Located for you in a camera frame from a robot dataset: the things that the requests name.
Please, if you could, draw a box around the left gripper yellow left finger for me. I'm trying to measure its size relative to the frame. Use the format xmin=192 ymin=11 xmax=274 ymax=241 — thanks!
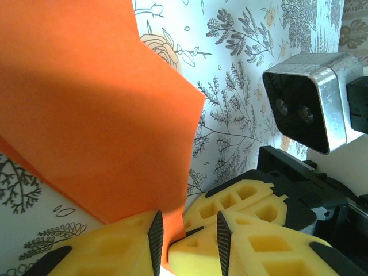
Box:
xmin=28 ymin=209 xmax=165 ymax=276

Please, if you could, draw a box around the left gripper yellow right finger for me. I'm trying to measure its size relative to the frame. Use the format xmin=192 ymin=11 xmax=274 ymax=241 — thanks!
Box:
xmin=216 ymin=210 xmax=368 ymax=276

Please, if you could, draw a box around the orange square paper sheet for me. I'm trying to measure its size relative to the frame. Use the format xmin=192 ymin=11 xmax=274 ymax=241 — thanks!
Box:
xmin=0 ymin=0 xmax=206 ymax=273

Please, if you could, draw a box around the floral patterned table cover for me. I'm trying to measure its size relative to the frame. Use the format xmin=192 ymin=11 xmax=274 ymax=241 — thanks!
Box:
xmin=0 ymin=0 xmax=346 ymax=276

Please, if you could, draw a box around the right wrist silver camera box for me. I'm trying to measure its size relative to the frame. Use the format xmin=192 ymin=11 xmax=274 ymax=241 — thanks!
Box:
xmin=262 ymin=52 xmax=365 ymax=155

